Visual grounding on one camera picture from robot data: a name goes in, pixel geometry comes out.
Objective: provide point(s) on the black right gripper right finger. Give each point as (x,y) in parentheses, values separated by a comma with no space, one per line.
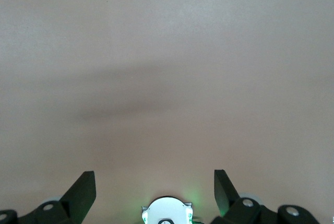
(235,211)

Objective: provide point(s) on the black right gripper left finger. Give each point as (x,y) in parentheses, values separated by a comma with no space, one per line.
(73,203)

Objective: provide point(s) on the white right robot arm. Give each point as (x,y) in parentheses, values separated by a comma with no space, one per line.
(167,208)

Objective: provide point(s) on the brown table mat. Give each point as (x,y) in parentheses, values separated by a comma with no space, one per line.
(167,51)

